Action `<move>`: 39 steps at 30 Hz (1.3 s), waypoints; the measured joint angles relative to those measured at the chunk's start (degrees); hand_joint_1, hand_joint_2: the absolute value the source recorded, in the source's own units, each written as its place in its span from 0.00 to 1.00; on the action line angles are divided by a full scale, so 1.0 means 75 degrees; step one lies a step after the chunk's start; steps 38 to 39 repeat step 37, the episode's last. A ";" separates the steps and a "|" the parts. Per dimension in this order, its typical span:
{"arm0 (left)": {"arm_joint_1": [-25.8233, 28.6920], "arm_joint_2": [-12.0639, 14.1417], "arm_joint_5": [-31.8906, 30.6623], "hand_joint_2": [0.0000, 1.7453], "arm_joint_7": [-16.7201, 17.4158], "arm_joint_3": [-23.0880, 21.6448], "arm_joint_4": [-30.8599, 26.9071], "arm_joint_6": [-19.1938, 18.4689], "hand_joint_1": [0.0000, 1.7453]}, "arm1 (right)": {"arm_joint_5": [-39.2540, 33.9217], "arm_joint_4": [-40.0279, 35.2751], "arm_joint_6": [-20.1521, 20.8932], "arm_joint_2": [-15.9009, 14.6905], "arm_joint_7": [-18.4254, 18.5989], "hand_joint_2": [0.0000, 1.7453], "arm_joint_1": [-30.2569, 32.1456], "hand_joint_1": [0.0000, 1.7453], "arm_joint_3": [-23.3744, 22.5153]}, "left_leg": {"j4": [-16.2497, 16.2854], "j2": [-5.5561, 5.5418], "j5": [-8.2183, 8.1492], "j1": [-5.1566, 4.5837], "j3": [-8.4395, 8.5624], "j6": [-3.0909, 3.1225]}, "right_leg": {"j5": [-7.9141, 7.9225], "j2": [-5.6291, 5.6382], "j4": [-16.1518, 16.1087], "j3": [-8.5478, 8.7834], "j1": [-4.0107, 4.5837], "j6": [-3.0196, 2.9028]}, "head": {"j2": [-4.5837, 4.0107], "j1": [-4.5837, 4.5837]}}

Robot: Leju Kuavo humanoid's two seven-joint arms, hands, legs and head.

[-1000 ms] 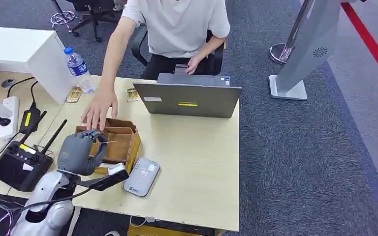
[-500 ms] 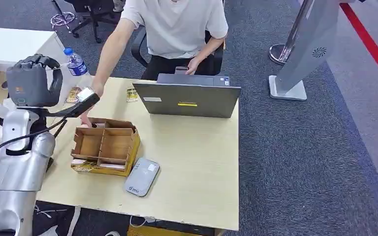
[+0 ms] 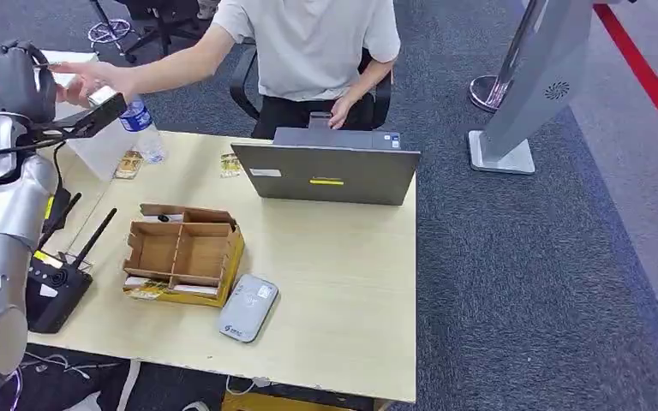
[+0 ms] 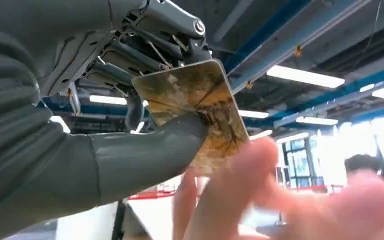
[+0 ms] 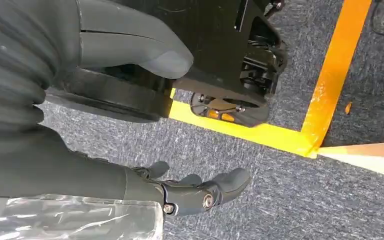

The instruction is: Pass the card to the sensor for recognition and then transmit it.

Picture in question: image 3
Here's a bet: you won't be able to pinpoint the clear water bottle blue cap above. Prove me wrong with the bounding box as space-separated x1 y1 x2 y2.
117 96 167 165

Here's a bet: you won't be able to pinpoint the grey laptop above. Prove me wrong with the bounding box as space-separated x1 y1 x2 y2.
230 127 422 207

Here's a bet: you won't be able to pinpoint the chrome stanchion post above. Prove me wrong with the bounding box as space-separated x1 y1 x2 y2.
469 0 552 114

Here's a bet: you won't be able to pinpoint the wooden card box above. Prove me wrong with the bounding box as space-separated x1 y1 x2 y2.
123 203 246 309

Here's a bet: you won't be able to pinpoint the yellow box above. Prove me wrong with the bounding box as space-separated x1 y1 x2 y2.
221 392 343 411

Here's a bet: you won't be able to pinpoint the black power adapter yellow label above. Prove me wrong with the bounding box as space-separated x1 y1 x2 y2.
44 187 74 233

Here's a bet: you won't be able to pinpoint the person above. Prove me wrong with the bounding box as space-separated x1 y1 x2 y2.
49 0 403 140

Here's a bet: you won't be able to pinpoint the yellow printed card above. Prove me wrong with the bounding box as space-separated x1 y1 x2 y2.
113 150 145 182
123 277 166 301
219 152 244 180

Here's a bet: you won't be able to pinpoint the black office chair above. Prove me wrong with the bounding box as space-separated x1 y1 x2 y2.
229 39 393 134
114 0 219 63

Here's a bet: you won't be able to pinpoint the white floor cables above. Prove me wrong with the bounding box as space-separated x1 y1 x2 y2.
0 351 123 411

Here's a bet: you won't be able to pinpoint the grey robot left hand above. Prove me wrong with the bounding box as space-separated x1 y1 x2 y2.
0 39 129 144

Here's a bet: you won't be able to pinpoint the grey kiosk stand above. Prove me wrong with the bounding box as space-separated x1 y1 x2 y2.
468 0 639 176

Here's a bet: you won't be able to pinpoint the chrome star chair base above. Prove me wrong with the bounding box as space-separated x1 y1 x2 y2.
87 0 133 50

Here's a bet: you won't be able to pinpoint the person's left hand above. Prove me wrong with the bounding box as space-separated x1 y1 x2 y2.
328 95 356 131

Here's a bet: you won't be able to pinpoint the red floor tape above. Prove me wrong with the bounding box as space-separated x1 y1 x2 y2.
592 3 658 160

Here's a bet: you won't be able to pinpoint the black router with antennas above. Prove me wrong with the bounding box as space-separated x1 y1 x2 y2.
25 193 119 335

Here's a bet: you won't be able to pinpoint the person's right hand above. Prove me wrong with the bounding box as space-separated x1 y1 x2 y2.
49 59 138 110

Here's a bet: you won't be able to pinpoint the white cable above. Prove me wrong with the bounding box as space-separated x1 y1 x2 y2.
225 375 274 397

